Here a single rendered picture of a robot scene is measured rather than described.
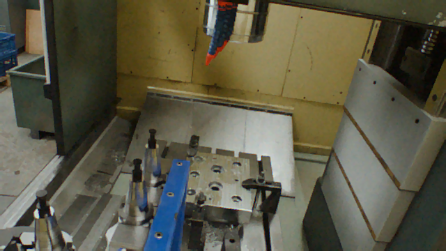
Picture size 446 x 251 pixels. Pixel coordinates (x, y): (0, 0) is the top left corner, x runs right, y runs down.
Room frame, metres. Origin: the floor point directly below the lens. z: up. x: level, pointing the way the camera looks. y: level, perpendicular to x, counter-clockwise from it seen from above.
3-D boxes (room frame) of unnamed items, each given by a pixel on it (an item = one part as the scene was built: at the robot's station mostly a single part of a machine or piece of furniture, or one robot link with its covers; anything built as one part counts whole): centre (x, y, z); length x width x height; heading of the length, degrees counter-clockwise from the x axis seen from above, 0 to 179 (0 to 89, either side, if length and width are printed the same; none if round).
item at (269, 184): (0.90, -0.18, 0.97); 0.13 x 0.03 x 0.15; 90
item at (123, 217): (0.45, 0.12, 1.21); 0.06 x 0.06 x 0.03
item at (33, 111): (2.77, 1.31, 0.31); 0.94 x 0.64 x 0.62; 89
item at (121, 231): (0.40, 0.12, 1.21); 0.07 x 0.05 x 0.01; 90
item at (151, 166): (0.56, 0.12, 1.26); 0.04 x 0.04 x 0.07
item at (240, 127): (1.52, -0.01, 0.75); 0.89 x 0.67 x 0.26; 90
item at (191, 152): (1.08, 0.07, 0.97); 0.13 x 0.03 x 0.15; 0
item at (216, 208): (0.92, -0.03, 0.97); 0.29 x 0.23 x 0.05; 0
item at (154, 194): (0.51, 0.12, 1.21); 0.07 x 0.05 x 0.01; 90
